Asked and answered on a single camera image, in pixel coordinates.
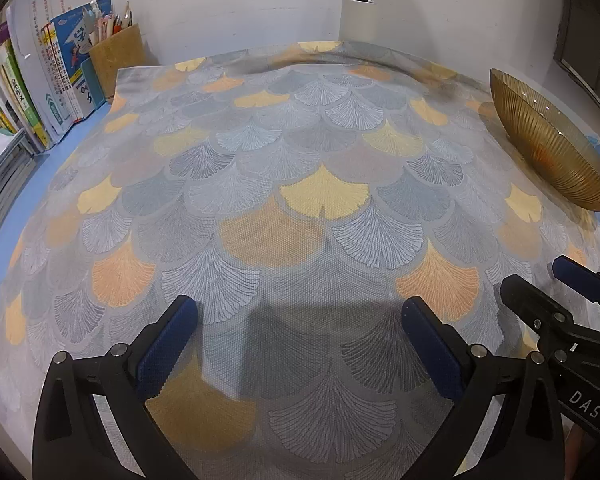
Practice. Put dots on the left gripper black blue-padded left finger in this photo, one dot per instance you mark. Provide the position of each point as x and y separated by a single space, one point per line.
70 440

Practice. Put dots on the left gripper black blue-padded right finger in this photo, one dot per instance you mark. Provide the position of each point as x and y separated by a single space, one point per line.
526 441

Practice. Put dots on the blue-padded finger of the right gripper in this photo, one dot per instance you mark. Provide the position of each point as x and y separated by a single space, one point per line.
579 278

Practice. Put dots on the amber ribbed glass bowl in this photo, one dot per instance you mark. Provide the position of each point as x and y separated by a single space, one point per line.
548 140

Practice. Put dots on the grey stacked folders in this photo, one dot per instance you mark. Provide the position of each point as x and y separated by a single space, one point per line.
16 164

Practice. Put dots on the ginkgo pattern table mat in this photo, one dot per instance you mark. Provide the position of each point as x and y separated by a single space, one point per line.
299 195

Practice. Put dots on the green white book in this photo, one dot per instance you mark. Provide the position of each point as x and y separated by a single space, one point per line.
20 97

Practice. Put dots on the cork pencil holder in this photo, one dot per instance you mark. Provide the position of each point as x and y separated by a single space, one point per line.
114 43

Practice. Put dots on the blue white book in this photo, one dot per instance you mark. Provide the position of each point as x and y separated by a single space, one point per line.
68 36

